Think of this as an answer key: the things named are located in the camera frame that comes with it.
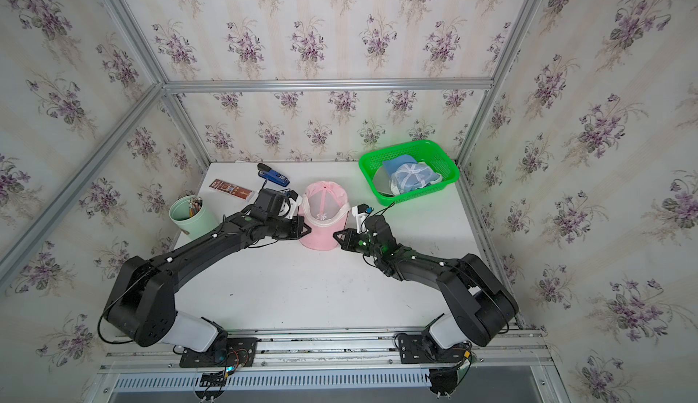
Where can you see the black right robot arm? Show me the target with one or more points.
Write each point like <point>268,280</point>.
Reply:
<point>479,305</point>

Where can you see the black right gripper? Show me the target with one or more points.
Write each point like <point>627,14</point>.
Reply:
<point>346,242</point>

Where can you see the pink baseball cap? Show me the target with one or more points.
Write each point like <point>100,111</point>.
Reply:
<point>325,207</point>

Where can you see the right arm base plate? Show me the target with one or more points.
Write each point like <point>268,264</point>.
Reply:
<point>421,349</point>

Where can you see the light blue baseball cap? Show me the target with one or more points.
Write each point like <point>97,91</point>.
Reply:
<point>404,174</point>

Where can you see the green plastic basket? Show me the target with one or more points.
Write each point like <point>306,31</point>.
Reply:
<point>422,151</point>

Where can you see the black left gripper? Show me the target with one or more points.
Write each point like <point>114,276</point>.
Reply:
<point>297,221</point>

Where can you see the mint green pen cup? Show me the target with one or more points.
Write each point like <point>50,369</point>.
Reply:
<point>193,217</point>

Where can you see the aluminium mounting rail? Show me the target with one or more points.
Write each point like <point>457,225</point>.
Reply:
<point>374,348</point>

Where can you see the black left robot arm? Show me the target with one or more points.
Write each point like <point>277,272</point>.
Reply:
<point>142,302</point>

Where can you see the blue black stapler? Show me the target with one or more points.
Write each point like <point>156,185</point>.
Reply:
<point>271,175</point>

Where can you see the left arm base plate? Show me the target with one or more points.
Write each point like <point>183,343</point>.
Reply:
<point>228,352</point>

